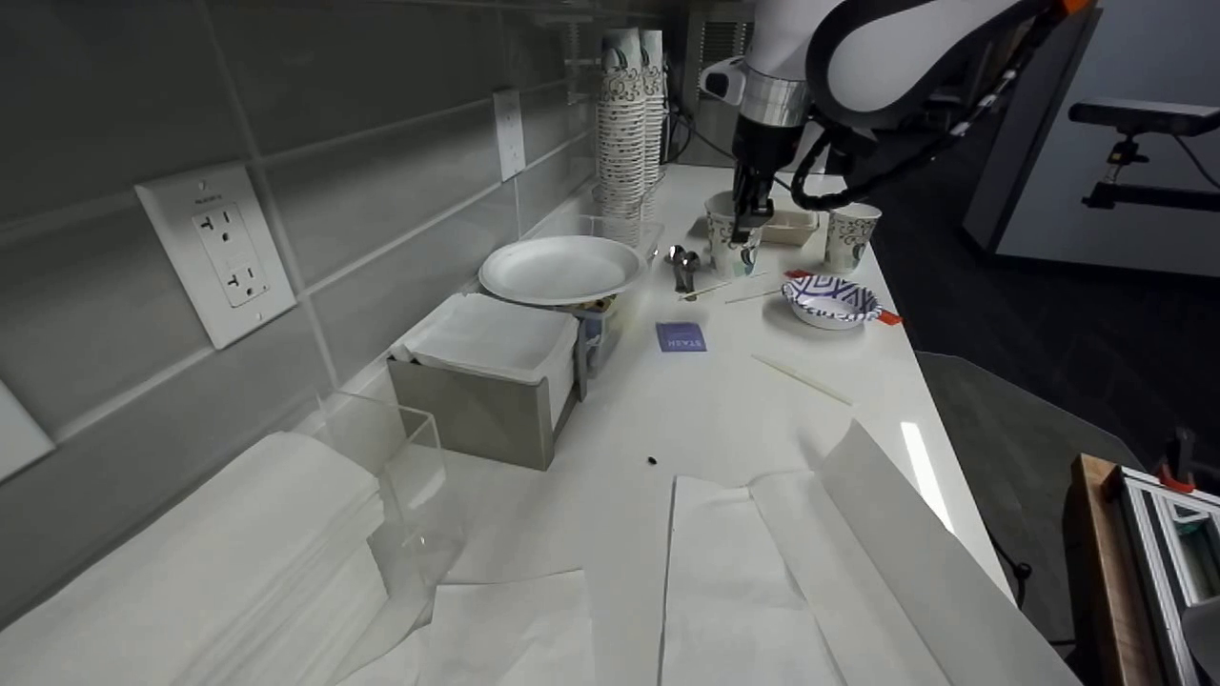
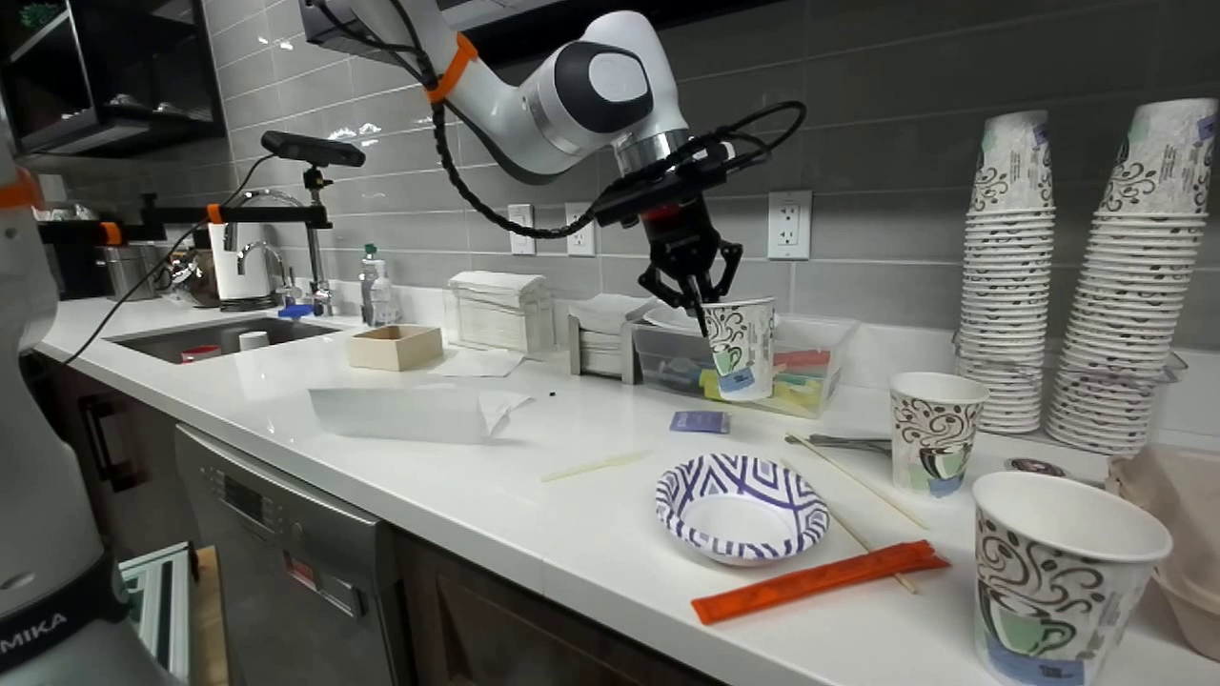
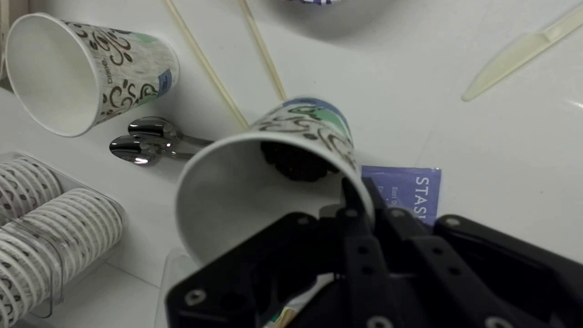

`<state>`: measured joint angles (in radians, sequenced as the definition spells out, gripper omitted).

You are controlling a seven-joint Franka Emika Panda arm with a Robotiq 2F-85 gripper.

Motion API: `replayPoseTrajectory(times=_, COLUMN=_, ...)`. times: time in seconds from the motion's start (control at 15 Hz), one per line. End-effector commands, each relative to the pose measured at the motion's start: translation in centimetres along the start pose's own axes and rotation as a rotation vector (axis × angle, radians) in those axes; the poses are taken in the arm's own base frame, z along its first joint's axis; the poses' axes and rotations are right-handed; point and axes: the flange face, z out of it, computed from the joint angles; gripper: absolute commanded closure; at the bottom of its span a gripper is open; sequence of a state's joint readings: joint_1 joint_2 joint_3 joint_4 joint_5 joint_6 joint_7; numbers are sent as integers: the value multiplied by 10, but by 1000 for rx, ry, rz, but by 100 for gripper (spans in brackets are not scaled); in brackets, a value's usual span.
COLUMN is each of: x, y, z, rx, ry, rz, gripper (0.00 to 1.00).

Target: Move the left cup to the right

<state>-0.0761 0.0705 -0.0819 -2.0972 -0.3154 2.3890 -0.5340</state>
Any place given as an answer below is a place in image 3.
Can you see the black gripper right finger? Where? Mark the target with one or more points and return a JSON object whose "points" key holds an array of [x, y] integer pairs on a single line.
{"points": [[475, 267]]}

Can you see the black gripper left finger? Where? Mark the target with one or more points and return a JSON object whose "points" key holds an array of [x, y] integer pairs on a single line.
{"points": [[292, 274]]}

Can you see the patterned paper cup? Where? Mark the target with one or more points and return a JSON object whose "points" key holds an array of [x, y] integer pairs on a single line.
{"points": [[243, 189], [56, 79]]}

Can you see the purple tea packet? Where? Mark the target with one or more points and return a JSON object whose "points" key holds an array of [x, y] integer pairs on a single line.
{"points": [[403, 192]]}

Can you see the metal spoon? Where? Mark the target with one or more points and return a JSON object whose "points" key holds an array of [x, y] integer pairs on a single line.
{"points": [[130, 150], [148, 129]]}

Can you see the beige plastic knife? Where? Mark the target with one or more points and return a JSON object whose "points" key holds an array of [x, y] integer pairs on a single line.
{"points": [[516, 56]]}

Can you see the stack of paper cups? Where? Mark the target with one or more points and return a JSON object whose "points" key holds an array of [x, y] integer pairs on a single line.
{"points": [[25, 183], [61, 243]]}

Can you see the blue patterned bowl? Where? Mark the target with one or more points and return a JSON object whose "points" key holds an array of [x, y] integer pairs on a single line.
{"points": [[320, 3]]}

